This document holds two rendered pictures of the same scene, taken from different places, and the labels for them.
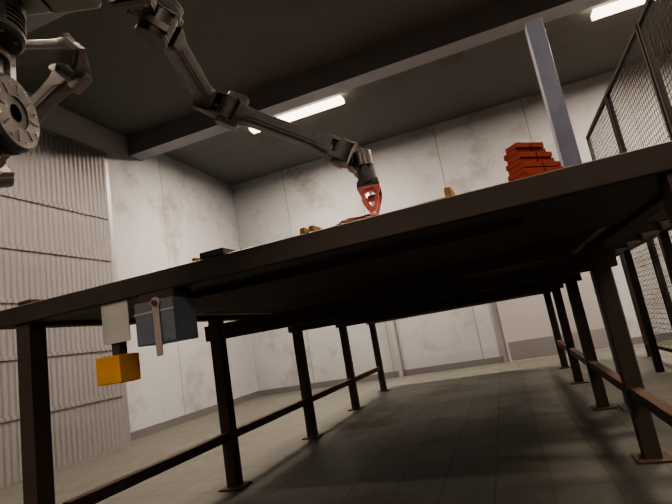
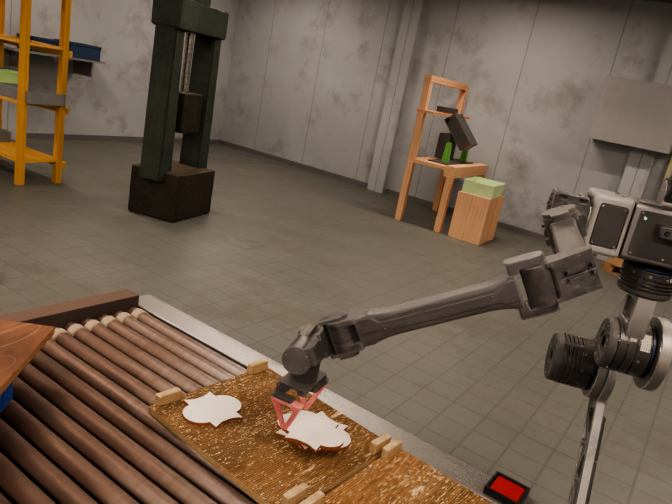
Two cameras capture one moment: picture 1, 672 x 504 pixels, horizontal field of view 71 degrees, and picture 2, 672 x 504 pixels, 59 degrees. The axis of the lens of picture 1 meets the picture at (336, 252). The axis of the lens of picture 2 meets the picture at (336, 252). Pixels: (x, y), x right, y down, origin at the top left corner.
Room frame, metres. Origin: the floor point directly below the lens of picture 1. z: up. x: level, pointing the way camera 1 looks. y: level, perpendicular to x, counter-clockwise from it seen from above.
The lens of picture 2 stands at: (2.44, 0.14, 1.67)
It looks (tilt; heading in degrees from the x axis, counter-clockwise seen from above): 16 degrees down; 193
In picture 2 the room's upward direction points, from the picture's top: 11 degrees clockwise
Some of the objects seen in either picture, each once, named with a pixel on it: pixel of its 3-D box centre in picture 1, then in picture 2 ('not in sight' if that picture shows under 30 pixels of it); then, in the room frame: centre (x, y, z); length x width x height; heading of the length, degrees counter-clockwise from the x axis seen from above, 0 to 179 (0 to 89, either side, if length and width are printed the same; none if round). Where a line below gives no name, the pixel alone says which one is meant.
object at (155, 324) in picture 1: (165, 323); not in sight; (1.34, 0.52, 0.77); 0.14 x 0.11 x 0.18; 71
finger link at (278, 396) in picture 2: (372, 203); (290, 406); (1.41, -0.14, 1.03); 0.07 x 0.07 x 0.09; 83
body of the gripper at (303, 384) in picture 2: (367, 178); (305, 368); (1.37, -0.13, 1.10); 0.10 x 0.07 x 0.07; 173
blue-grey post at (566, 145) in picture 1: (581, 201); not in sight; (2.76, -1.50, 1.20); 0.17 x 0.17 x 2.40; 71
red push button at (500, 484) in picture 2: not in sight; (506, 491); (1.29, 0.32, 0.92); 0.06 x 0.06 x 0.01; 71
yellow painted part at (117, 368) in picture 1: (116, 342); not in sight; (1.40, 0.69, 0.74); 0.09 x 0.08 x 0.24; 71
